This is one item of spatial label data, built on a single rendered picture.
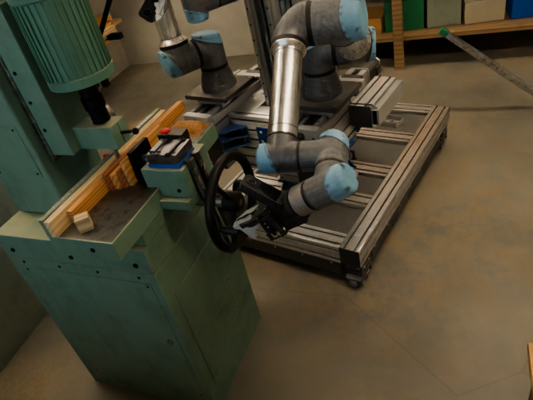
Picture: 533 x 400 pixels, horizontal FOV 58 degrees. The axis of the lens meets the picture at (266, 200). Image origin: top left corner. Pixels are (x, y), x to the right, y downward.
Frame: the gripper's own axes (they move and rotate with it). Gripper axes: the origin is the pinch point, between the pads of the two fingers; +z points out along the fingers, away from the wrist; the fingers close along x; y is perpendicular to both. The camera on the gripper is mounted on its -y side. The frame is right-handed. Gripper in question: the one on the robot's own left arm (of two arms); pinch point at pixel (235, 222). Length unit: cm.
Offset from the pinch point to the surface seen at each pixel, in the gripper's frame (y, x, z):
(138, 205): -18.5, -3.9, 18.6
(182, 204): -10.8, 2.3, 12.5
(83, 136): -41, 8, 29
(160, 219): -10.9, 0.1, 21.0
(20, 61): -64, 4, 22
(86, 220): -25.3, -14.6, 23.8
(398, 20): 39, 284, 21
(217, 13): -52, 338, 170
